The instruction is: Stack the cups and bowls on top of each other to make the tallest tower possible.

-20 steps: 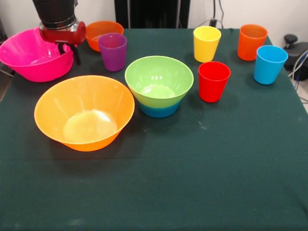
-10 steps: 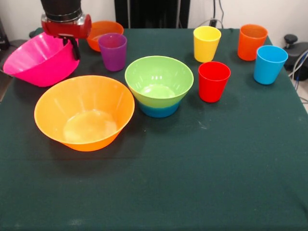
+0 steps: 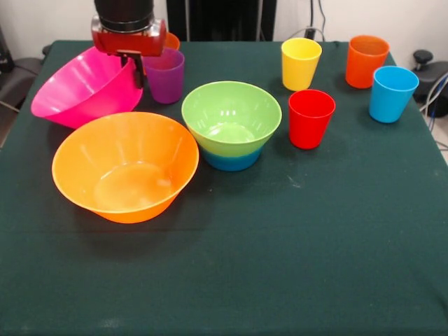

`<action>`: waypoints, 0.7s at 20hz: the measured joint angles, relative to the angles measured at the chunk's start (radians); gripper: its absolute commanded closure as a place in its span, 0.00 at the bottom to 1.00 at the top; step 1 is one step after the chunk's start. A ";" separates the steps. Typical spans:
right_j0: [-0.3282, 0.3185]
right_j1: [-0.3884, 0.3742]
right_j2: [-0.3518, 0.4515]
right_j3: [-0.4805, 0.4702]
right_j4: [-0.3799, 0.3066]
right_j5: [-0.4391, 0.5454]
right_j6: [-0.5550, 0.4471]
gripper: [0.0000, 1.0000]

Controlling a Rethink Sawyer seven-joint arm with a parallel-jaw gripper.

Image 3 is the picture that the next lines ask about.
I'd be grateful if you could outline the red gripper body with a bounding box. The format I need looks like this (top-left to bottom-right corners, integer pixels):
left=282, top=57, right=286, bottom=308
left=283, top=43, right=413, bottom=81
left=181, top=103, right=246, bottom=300
left=91, top=20, right=167, bottom=59

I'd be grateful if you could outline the purple cup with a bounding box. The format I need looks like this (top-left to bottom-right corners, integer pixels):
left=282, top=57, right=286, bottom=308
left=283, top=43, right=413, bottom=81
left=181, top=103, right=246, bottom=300
left=142, top=48, right=186, bottom=105

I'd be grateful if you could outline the large pink bowl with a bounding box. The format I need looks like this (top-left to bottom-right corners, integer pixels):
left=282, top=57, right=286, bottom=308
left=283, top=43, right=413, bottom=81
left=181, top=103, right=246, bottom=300
left=30, top=46, right=144, bottom=130

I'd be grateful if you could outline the large orange bowl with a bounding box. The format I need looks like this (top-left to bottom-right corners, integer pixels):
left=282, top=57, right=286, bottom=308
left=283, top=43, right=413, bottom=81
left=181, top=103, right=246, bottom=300
left=51, top=111, right=200, bottom=225

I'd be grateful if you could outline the green bowl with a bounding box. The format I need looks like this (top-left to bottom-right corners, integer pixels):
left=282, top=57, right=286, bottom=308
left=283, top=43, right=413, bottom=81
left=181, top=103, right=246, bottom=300
left=181, top=80, right=283, bottom=158

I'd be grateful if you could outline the blue bowl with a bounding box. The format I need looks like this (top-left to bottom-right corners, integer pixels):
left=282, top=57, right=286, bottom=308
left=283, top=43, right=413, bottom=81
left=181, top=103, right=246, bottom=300
left=201, top=146, right=264, bottom=172

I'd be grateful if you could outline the small dark orange bowl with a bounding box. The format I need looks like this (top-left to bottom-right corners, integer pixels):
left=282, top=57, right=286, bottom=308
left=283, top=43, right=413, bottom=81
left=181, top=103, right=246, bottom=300
left=164, top=31, right=181, bottom=52

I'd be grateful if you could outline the black round base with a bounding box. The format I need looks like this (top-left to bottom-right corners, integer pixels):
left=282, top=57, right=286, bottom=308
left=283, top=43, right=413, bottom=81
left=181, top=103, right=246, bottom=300
left=414, top=61, right=448, bottom=118
left=0, top=57, right=43, bottom=102

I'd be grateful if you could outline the black equipment box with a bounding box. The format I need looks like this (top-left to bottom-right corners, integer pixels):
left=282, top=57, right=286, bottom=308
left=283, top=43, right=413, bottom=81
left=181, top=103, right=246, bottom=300
left=0, top=24, right=15, bottom=71

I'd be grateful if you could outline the yellow cup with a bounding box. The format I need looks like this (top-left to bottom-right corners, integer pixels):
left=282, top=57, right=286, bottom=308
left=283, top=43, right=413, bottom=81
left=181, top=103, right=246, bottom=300
left=281, top=37, right=323, bottom=92

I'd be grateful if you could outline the red cup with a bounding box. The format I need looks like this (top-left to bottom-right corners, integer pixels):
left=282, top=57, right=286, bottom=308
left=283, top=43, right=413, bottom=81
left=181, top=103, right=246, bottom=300
left=288, top=89, right=337, bottom=151

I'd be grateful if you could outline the dark green table cloth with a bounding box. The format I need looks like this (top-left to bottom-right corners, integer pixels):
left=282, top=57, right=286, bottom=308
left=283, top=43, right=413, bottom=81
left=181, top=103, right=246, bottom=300
left=0, top=38, right=448, bottom=336

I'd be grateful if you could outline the orange cup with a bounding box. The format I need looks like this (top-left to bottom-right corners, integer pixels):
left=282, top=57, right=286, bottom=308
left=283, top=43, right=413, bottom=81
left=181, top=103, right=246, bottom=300
left=345, top=34, right=391, bottom=90

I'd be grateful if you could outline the blue cup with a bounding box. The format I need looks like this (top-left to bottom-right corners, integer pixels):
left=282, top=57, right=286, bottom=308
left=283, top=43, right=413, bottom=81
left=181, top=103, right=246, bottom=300
left=368, top=66, right=420, bottom=124

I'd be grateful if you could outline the black hanging cable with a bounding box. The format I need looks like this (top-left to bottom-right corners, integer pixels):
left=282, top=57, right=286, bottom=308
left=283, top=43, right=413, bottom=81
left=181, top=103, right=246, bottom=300
left=316, top=0, right=328, bottom=41

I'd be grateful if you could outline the white cable bundle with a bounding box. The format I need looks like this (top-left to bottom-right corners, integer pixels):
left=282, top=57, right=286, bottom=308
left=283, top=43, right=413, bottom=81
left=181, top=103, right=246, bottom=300
left=419, top=71, right=448, bottom=120

